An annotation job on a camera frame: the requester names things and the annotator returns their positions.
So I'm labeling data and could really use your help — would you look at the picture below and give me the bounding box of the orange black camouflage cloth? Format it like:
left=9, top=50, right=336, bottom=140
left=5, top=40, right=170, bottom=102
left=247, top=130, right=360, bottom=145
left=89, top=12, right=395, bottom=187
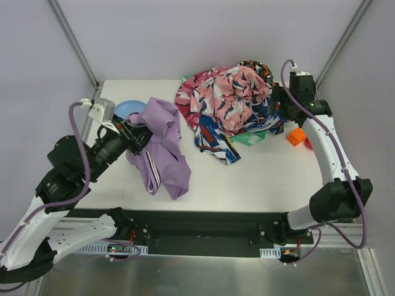
left=237, top=60, right=274, bottom=88

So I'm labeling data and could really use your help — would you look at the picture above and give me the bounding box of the lilac purple cloth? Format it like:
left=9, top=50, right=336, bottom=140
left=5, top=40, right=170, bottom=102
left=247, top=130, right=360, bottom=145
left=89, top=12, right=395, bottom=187
left=126, top=97, right=191, bottom=200

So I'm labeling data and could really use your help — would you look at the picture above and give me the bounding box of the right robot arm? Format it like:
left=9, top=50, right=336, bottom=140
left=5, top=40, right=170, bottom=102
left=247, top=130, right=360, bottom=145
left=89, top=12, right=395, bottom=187
left=267, top=70, right=373, bottom=249

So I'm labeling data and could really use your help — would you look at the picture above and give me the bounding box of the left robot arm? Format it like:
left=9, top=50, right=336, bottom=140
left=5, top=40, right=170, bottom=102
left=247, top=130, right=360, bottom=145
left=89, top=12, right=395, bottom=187
left=1, top=116, right=152, bottom=284

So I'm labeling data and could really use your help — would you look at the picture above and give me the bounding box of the pink patterned cloth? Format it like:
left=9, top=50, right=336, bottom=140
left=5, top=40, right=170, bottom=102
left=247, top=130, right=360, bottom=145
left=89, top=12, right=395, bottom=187
left=206, top=66, right=272, bottom=131

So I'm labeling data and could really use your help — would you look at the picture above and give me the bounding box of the crimson pink camouflage cloth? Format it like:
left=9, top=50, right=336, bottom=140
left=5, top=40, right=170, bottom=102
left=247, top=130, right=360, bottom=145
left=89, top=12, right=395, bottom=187
left=174, top=69, right=215, bottom=131

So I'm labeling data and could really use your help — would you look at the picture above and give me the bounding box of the blue plastic plate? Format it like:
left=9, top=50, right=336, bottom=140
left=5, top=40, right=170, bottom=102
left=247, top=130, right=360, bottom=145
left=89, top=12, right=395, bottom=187
left=114, top=100, right=146, bottom=119

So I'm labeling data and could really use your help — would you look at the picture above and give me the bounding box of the orange cube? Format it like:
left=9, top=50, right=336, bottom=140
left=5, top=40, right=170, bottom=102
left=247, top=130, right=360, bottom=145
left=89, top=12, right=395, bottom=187
left=286, top=128, right=306, bottom=147

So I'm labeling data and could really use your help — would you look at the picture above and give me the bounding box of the red ball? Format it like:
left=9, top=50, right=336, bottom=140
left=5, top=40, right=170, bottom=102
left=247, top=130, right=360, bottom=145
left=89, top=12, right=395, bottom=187
left=304, top=138, right=313, bottom=150

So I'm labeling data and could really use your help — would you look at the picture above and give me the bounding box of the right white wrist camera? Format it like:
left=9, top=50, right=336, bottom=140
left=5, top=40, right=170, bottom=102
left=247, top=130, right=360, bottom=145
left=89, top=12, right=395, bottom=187
left=289, top=63, right=312, bottom=76

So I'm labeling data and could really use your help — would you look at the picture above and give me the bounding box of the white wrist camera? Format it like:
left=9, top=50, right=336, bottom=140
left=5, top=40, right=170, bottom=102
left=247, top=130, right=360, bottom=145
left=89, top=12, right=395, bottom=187
left=80, top=97, right=115, bottom=125
left=289, top=63, right=312, bottom=76

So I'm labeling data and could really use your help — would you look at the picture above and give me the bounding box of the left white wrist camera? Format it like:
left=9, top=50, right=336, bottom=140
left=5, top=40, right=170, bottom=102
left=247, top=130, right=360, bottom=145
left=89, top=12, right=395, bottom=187
left=80, top=97, right=115, bottom=125

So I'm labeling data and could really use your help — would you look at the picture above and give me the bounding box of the left aluminium frame post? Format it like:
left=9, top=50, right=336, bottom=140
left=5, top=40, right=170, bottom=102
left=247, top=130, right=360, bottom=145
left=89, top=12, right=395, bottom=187
left=46, top=0, right=101, bottom=91

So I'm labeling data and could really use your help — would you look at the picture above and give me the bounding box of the aluminium frame post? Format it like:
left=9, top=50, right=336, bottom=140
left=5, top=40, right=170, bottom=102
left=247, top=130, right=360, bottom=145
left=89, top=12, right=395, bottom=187
left=46, top=0, right=101, bottom=91
left=315, top=0, right=374, bottom=89

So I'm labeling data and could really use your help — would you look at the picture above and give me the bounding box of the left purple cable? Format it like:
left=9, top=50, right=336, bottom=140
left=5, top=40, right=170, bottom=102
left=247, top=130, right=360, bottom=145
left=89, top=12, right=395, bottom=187
left=0, top=102, right=143, bottom=292

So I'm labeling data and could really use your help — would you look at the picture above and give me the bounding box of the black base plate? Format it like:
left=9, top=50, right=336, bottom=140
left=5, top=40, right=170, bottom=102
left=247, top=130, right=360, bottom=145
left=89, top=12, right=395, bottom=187
left=61, top=207, right=318, bottom=256

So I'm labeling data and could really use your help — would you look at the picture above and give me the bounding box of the left slotted cable duct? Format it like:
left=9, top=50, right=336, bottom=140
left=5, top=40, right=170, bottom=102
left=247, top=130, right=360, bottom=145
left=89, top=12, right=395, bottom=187
left=75, top=242, right=148, bottom=256

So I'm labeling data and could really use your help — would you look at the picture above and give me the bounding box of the slotted cable duct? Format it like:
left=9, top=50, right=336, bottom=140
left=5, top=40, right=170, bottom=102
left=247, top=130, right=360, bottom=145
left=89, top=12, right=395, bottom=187
left=259, top=247, right=301, bottom=259
left=75, top=242, right=148, bottom=256

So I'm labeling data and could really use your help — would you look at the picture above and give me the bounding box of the right aluminium frame post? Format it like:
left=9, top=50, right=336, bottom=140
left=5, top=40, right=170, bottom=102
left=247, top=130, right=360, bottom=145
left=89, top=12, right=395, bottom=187
left=315, top=0, right=374, bottom=89

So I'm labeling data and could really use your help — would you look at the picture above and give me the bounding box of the right slotted cable duct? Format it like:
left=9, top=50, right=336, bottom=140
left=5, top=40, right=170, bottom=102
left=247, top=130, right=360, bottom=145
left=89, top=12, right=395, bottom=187
left=259, top=247, right=301, bottom=259

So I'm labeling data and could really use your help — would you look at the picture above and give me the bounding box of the aluminium front rail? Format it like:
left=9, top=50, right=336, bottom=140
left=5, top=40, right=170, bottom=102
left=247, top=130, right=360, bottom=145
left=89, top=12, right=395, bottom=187
left=49, top=217, right=363, bottom=248

